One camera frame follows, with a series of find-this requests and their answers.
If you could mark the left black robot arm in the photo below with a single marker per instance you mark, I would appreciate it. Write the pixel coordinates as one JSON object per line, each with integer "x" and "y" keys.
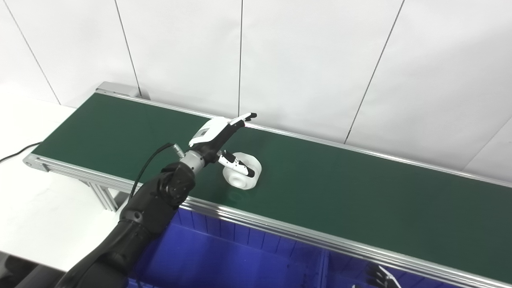
{"x": 140, "y": 216}

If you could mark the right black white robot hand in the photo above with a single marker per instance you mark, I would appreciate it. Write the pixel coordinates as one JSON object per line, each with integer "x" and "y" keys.
{"x": 380, "y": 278}

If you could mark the green conveyor belt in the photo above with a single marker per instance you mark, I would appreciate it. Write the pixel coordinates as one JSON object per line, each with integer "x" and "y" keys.
{"x": 256, "y": 218}
{"x": 340, "y": 200}

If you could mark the white round plastic part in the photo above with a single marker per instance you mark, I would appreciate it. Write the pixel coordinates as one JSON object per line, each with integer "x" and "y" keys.
{"x": 244, "y": 176}

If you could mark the blue plastic bin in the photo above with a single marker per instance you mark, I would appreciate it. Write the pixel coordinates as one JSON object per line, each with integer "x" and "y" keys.
{"x": 344, "y": 272}
{"x": 224, "y": 260}

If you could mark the dark robot body edge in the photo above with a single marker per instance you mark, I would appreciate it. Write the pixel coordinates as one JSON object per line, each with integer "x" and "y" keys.
{"x": 24, "y": 274}

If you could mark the grey conveyor end housing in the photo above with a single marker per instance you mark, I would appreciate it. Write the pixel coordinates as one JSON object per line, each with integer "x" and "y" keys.
{"x": 120, "y": 88}

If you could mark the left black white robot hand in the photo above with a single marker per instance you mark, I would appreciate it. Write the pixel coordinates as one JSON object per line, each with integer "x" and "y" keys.
{"x": 210, "y": 138}

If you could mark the aluminium conveyor leg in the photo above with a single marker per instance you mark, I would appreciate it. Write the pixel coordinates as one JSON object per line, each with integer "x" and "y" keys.
{"x": 102, "y": 196}

